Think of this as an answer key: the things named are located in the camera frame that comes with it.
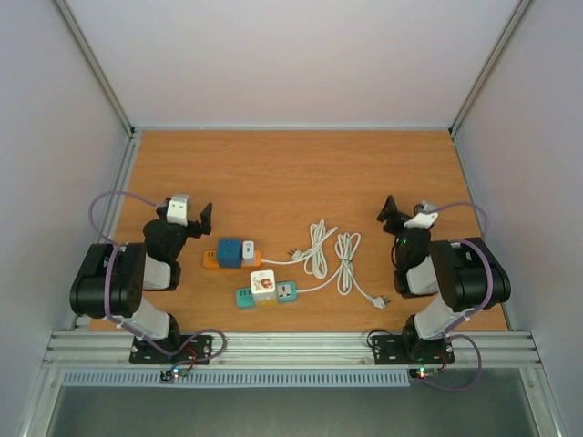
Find right small circuit board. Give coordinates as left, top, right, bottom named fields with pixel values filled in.
left=409, top=367, right=442, bottom=380

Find orange power strip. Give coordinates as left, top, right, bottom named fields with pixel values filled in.
left=202, top=249, right=261, bottom=270

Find aluminium front rail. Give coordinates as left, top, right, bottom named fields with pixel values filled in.
left=42, top=331, right=542, bottom=369

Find small circuit board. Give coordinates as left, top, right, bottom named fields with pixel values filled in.
left=409, top=367, right=442, bottom=380
left=159, top=368, right=189, bottom=383

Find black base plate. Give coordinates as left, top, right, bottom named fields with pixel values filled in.
left=365, top=330, right=455, bottom=366
left=128, top=334, right=213, bottom=365

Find grey white plug adapter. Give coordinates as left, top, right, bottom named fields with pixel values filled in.
left=241, top=240, right=256, bottom=266

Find yellow plug adapter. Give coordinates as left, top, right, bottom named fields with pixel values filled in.
left=254, top=296, right=279, bottom=307

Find teal strip white cable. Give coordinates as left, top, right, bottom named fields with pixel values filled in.
left=295, top=231, right=393, bottom=310

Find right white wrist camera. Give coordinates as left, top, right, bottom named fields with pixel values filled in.
left=404, top=200, right=439, bottom=229

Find white cube socket adapter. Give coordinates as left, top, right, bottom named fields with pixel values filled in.
left=250, top=269, right=277, bottom=300

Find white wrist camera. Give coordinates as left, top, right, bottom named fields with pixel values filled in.
left=156, top=194, right=190, bottom=227
left=404, top=200, right=439, bottom=229

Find blue cube socket adapter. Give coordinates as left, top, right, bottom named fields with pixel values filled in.
left=216, top=239, right=242, bottom=269

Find orange strip white cable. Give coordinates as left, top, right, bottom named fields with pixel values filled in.
left=260, top=218, right=340, bottom=278

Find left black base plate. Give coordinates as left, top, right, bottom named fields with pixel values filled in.
left=128, top=334, right=213, bottom=365

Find teal power strip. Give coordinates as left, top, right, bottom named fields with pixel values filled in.
left=235, top=281, right=298, bottom=310

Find grey slotted cable duct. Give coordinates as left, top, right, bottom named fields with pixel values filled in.
left=61, top=369, right=410, bottom=389

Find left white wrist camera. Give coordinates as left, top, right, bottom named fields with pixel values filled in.
left=156, top=194, right=190, bottom=227

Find left small circuit board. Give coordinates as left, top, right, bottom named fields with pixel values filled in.
left=159, top=368, right=189, bottom=383

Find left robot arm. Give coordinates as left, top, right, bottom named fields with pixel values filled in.
left=69, top=196, right=212, bottom=362

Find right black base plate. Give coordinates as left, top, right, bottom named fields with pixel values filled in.
left=365, top=330, right=455, bottom=366

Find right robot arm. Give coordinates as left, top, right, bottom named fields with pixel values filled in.
left=377, top=195, right=511, bottom=361

